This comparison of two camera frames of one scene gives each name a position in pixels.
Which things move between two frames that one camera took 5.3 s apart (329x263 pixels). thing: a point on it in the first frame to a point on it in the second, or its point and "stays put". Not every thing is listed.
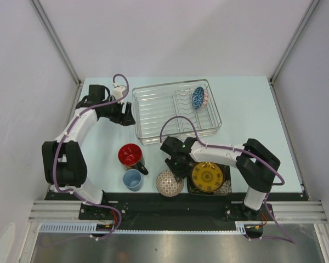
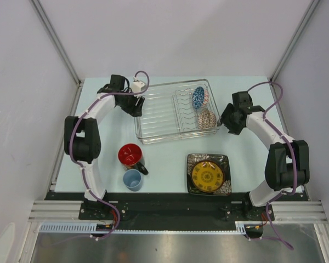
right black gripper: [179, 174] to [234, 129]
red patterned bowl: [167, 184] to [206, 119]
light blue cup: [132, 179] stays put
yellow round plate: [207, 176] stays put
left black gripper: [125, 119] to [135, 110]
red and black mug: [130, 155] stays put
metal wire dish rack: [166, 110] stays put
